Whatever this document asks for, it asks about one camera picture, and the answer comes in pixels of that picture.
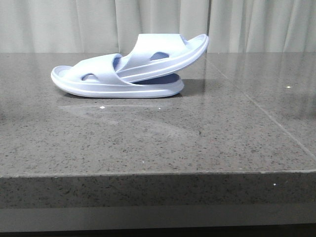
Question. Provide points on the light blue slipper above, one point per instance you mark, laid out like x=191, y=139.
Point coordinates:
x=157, y=55
x=96, y=78

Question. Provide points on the pale green curtain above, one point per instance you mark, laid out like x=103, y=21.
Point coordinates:
x=112, y=26

